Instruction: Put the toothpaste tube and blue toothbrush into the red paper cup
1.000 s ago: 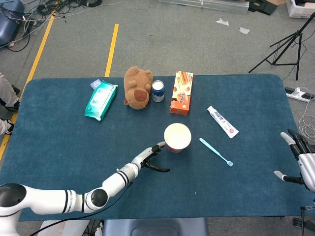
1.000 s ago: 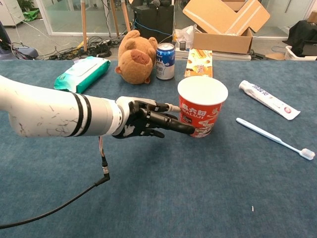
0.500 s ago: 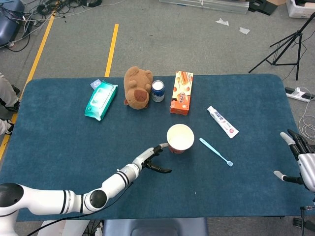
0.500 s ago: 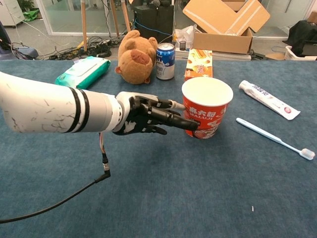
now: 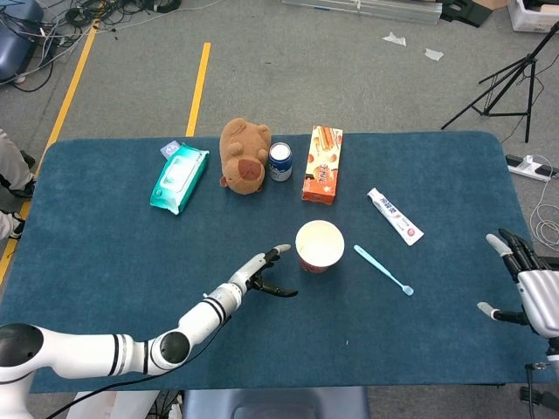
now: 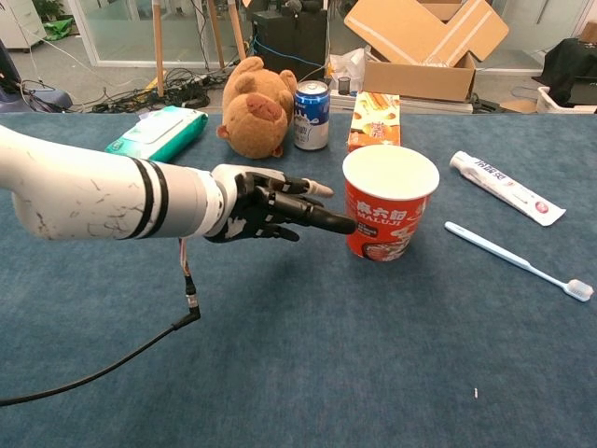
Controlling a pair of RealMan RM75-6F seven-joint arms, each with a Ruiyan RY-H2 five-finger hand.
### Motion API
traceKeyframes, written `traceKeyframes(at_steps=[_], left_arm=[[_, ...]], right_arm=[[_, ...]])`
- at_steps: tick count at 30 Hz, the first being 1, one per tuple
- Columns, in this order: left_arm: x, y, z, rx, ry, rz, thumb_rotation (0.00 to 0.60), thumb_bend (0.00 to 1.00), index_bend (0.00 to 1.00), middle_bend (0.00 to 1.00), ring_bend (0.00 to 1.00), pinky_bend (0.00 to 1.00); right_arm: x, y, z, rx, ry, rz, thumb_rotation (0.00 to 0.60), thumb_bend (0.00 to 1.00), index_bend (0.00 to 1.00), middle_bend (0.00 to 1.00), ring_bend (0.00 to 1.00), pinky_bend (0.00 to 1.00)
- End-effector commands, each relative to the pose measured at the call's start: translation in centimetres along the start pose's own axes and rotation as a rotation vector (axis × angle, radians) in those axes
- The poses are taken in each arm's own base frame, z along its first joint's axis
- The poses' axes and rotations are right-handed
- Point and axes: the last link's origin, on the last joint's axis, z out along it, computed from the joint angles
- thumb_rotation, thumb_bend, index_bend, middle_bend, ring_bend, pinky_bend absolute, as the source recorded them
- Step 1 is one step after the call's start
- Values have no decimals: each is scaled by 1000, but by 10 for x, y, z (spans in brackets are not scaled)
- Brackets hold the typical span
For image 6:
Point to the black cloth cover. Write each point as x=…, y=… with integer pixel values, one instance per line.
x=571, y=65

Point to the white cabinet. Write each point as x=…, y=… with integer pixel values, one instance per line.
x=18, y=23

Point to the white plastic bag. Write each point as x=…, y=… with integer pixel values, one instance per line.
x=347, y=63

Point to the black stand base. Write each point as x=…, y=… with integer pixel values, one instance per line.
x=485, y=105

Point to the red paper noodle cup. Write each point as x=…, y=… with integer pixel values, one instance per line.
x=387, y=219

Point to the black mesh pen cup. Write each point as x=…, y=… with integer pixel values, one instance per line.
x=344, y=86

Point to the green wet wipes pack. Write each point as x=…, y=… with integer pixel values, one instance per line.
x=158, y=135

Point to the white toothpaste tube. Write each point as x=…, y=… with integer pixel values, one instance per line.
x=503, y=186

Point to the open cardboard box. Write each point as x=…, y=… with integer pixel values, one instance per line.
x=420, y=79

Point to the blue white drink can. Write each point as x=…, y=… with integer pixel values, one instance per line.
x=311, y=112

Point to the flat cardboard piece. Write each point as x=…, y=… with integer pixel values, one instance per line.
x=517, y=106

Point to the orange biscuit box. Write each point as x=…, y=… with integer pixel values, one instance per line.
x=375, y=121

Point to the green potted plant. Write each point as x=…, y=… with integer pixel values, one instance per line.
x=49, y=9

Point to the black cabinet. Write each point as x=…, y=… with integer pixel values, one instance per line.
x=289, y=37

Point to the aluminium profile rails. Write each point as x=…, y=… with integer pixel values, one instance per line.
x=434, y=106

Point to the white plastic crate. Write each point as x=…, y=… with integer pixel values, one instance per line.
x=559, y=106

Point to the blue table cloth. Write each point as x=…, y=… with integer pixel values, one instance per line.
x=280, y=350

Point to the light blue toothbrush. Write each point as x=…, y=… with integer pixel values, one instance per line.
x=494, y=252

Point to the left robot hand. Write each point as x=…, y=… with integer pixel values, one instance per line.
x=261, y=205

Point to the dark blue seat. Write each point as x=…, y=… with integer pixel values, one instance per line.
x=51, y=99

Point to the wooden easel leg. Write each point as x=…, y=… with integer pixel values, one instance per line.
x=216, y=32
x=158, y=46
x=237, y=28

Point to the brown plush capybara toy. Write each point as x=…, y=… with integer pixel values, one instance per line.
x=252, y=112

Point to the green bag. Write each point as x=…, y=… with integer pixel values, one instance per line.
x=58, y=29

